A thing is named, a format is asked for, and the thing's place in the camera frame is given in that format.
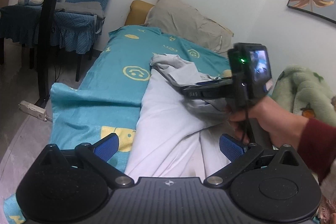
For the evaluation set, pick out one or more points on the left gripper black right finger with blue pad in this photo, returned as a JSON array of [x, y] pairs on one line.
[[242, 158]]

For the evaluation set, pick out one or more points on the dark red sleeve forearm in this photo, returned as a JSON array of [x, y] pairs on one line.
[[317, 147]]

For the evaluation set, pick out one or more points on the white power strip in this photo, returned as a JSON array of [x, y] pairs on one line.
[[33, 110]]

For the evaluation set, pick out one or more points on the blue covered chair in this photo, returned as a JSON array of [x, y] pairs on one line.
[[21, 24], [77, 25]]

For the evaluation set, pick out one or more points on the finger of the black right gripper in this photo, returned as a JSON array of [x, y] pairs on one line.
[[211, 90]]

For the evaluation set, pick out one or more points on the teal patterned bed sheet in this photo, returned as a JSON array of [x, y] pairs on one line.
[[109, 98]]

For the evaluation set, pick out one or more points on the person's right hand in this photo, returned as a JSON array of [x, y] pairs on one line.
[[283, 127]]

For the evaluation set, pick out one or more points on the grey pillow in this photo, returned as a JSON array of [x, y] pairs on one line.
[[178, 18]]

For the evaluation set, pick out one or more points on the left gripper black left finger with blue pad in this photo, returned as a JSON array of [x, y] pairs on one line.
[[96, 157]]

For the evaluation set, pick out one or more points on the yellow headboard cushion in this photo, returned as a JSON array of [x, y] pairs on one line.
[[138, 12]]

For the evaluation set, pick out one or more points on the green fleece blanket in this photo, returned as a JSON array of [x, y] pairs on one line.
[[304, 92]]

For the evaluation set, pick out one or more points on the white t-shirt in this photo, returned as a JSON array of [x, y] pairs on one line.
[[177, 137]]

